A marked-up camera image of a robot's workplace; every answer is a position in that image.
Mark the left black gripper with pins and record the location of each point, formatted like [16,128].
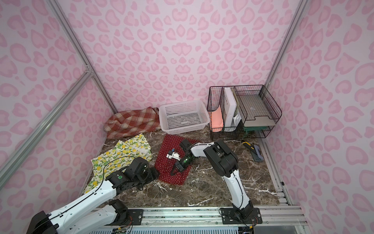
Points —
[150,173]

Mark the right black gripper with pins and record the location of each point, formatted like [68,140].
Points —
[179,165]

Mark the red polka dot skirt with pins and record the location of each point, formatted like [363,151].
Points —
[165,166]

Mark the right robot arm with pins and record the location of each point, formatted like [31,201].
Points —
[225,163]

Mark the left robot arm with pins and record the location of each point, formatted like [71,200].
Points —
[99,207]

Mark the lemon print skirt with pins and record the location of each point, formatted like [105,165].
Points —
[121,155]

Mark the white plastic basket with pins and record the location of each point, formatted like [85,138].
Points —
[182,117]

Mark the pink folder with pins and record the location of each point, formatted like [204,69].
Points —
[217,122]

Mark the red plaid skirt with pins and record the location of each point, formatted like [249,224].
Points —
[131,123]

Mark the white book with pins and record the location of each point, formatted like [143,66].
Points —
[229,107]

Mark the yellow black utility knife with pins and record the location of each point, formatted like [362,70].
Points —
[254,150]

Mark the grey paper tray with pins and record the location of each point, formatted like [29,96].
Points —
[255,112]

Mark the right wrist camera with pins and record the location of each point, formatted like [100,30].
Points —
[172,154]

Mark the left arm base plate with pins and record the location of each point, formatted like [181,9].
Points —
[125,216]

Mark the black wire desk organizer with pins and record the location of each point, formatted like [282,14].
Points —
[238,131]

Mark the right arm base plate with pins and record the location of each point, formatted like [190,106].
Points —
[244,216]

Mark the aluminium frame rail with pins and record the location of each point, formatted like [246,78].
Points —
[178,217]

